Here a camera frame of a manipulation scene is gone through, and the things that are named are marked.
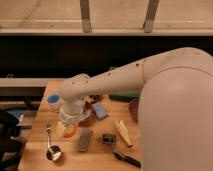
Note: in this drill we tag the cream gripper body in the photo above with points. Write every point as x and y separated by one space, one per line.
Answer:
70 112

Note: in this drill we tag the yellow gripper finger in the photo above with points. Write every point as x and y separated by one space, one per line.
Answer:
60 128
73 126

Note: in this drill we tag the orange apple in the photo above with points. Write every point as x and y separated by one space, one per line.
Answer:
68 134

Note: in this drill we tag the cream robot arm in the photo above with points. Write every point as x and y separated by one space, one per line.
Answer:
175 114

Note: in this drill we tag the white cup blue inside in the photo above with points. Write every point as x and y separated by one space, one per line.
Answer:
54 101

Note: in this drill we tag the metal measuring cup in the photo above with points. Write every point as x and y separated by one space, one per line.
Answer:
53 152

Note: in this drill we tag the grey rectangular block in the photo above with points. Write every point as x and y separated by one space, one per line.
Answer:
84 139

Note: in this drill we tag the crumpled white cloth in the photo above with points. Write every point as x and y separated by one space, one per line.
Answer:
85 114

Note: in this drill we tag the brown bowl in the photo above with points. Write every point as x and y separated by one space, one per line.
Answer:
87 118

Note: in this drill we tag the dark red grapes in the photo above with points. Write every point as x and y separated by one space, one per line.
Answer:
95 98

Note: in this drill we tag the green plastic tray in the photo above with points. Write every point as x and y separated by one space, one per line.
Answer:
123 97

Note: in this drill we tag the black chair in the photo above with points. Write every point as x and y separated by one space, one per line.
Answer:
7 144

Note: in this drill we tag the maroon bowl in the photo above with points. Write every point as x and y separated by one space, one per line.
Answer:
133 109

